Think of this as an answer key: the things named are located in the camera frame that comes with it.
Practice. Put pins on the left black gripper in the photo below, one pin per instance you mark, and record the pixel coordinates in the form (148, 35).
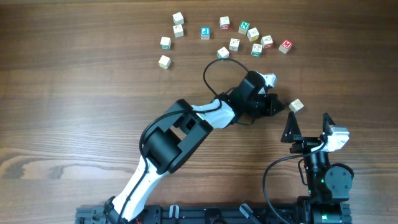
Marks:
(265, 104)

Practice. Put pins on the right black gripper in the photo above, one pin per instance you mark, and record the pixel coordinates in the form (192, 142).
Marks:
(288, 137)

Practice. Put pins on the red letter U block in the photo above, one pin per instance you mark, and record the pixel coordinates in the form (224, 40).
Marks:
(296, 105)

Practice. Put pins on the wooden block green Z side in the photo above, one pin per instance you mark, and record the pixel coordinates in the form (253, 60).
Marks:
(256, 50)

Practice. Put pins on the wooden block with picture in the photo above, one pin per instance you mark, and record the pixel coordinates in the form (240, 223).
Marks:
(234, 44)

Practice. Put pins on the wooden block green letter side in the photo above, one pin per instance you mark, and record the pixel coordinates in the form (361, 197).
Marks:
(223, 53)

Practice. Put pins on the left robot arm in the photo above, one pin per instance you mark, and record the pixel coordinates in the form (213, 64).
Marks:
(169, 141)

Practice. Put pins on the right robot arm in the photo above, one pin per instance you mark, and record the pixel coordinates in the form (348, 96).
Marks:
(328, 184)

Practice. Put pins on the red letter M block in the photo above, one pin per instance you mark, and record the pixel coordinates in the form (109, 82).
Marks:
(285, 46)

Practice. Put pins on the wooden block red picture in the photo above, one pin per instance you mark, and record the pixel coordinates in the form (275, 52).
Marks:
(267, 42)

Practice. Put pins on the wooden block yellow edge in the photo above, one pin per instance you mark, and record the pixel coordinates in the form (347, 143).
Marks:
(253, 34)

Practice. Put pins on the green letter N block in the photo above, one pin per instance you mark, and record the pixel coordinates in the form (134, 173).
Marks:
(243, 27)

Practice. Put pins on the wooden block red side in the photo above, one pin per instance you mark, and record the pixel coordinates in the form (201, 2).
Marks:
(224, 22)

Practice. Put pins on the blue letter P block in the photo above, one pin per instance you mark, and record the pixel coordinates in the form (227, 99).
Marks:
(205, 33)

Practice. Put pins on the wooden block yellow side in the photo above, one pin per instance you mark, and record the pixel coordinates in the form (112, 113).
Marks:
(164, 62)

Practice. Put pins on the wooden block with drawing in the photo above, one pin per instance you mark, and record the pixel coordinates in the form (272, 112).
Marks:
(178, 30)

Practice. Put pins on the plain wooden block top-left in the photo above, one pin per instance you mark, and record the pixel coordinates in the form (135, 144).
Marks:
(178, 18)

